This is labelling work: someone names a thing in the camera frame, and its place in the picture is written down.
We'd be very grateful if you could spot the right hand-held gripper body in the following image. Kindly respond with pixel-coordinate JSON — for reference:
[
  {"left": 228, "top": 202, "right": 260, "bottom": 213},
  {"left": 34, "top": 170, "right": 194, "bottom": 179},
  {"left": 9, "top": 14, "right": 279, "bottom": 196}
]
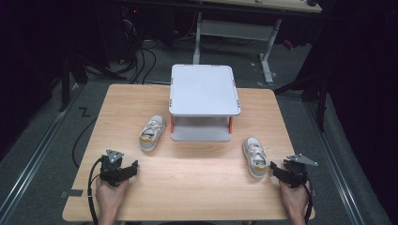
[{"left": 282, "top": 153, "right": 319, "bottom": 189}]

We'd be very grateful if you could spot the white sneaker with tan heel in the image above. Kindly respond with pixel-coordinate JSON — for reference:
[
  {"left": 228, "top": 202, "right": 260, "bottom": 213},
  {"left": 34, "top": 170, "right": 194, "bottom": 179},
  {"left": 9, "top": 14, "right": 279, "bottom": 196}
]
[
  {"left": 241, "top": 136, "right": 270, "bottom": 180},
  {"left": 138, "top": 113, "right": 167, "bottom": 154}
]

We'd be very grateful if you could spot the small red object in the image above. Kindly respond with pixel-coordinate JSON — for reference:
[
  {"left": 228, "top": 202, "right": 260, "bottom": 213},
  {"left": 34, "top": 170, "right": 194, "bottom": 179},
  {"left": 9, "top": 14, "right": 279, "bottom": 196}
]
[{"left": 282, "top": 38, "right": 296, "bottom": 52}]

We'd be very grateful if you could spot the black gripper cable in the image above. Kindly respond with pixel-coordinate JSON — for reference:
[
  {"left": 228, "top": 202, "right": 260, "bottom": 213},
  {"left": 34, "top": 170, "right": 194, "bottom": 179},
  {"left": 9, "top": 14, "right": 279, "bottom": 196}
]
[
  {"left": 302, "top": 177, "right": 314, "bottom": 225},
  {"left": 86, "top": 156, "right": 106, "bottom": 225}
]

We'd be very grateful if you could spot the grey tape strip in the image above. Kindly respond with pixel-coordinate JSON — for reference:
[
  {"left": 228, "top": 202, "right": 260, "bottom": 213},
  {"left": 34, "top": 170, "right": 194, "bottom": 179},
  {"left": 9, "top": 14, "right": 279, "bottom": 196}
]
[{"left": 60, "top": 188, "right": 84, "bottom": 199}]

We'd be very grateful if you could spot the dark computer tower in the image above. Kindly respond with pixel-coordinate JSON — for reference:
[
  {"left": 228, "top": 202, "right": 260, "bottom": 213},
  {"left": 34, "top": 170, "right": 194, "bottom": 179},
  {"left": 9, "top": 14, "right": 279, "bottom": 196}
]
[{"left": 119, "top": 5, "right": 143, "bottom": 65}]

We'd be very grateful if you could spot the metal floor rail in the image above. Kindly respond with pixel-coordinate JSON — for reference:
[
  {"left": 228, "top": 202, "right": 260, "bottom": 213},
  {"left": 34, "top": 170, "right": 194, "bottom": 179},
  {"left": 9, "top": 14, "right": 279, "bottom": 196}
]
[
  {"left": 0, "top": 83, "right": 87, "bottom": 221},
  {"left": 303, "top": 99, "right": 366, "bottom": 225}
]

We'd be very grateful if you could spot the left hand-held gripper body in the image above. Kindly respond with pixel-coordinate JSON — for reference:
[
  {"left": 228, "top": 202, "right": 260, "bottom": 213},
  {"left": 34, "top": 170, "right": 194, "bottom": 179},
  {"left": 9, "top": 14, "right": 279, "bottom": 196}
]
[{"left": 99, "top": 149, "right": 132, "bottom": 188}]

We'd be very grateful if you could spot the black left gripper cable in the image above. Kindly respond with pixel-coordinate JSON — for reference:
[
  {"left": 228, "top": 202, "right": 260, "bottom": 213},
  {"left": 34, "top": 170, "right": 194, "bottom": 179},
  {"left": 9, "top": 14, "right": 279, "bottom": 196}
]
[{"left": 86, "top": 156, "right": 106, "bottom": 225}]

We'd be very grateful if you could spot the white two-tier shoe rack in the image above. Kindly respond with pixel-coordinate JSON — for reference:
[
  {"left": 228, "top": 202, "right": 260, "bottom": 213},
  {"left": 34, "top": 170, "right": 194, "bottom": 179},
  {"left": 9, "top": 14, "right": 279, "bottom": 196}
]
[{"left": 168, "top": 64, "right": 242, "bottom": 143}]

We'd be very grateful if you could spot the desk with white legs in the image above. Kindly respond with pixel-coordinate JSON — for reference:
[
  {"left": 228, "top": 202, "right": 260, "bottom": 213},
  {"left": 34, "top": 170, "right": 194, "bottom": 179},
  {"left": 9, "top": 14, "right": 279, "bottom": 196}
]
[{"left": 191, "top": 0, "right": 323, "bottom": 86}]

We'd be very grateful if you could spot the black metal stand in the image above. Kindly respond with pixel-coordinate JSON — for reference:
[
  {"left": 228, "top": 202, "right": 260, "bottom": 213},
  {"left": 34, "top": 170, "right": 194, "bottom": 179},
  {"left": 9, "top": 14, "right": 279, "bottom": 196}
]
[
  {"left": 58, "top": 51, "right": 90, "bottom": 113},
  {"left": 272, "top": 69, "right": 330, "bottom": 133}
]

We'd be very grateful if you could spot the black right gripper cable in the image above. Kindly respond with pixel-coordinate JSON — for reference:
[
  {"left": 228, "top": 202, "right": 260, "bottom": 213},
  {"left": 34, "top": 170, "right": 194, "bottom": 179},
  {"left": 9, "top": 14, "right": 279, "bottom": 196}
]
[{"left": 302, "top": 177, "right": 314, "bottom": 225}]

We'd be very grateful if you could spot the thin black floor cable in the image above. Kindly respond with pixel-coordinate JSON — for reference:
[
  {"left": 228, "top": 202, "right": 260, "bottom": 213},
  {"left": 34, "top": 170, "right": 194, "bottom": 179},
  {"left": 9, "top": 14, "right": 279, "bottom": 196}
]
[{"left": 71, "top": 115, "right": 99, "bottom": 170}]

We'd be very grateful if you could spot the person's left hand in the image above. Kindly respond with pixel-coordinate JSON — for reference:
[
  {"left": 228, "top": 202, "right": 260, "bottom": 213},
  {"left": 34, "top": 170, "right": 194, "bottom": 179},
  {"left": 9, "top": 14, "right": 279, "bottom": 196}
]
[{"left": 95, "top": 176, "right": 130, "bottom": 218}]

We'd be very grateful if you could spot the black floor cables bundle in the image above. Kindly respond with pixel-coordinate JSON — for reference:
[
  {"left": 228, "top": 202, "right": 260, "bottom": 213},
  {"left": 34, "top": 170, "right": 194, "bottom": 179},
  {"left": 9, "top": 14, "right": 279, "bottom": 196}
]
[{"left": 109, "top": 18, "right": 158, "bottom": 85}]

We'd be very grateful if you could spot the person's right hand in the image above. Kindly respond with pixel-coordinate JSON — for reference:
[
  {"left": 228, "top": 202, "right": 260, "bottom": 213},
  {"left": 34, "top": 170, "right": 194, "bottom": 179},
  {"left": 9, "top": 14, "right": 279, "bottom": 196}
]
[{"left": 279, "top": 179, "right": 313, "bottom": 218}]

